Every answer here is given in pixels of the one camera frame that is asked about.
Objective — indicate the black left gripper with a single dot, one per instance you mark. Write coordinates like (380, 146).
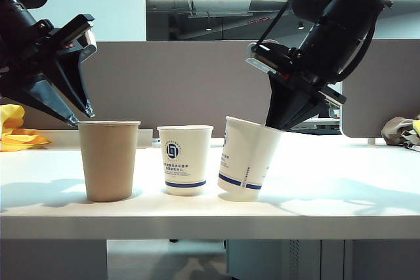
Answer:
(29, 50)

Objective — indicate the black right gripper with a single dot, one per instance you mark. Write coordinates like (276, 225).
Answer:
(311, 80)

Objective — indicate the white paper cup blue logo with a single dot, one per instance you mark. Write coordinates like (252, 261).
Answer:
(185, 172)
(252, 155)

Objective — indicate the brown paper cup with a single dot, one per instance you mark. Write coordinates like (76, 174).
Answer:
(108, 162)

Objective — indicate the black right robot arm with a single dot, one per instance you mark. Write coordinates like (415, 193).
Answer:
(341, 14)

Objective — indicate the white background desk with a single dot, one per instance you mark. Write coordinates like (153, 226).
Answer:
(325, 124)

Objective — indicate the green potted plant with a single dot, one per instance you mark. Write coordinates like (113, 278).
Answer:
(335, 111)

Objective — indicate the yellow cloth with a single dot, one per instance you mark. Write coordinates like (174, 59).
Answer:
(13, 135)

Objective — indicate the black ceiling spotlight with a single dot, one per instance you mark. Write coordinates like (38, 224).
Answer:
(300, 26)

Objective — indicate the red LED ceiling sign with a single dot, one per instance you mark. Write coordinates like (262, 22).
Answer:
(259, 21)

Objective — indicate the wide grey desk divider panel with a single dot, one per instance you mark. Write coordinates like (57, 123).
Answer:
(180, 90)

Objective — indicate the small yellow object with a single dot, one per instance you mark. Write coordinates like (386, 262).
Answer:
(416, 127)

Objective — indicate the grey under-desk cabinet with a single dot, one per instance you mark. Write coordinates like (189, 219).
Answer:
(262, 260)

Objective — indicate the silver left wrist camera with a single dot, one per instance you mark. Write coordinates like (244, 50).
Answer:
(87, 44)

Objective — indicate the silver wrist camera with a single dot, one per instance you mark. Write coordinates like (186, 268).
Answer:
(262, 58)
(87, 44)

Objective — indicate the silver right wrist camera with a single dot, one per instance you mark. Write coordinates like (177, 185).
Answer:
(262, 58)

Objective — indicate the white divider foot bracket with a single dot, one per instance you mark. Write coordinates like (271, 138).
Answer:
(370, 141)

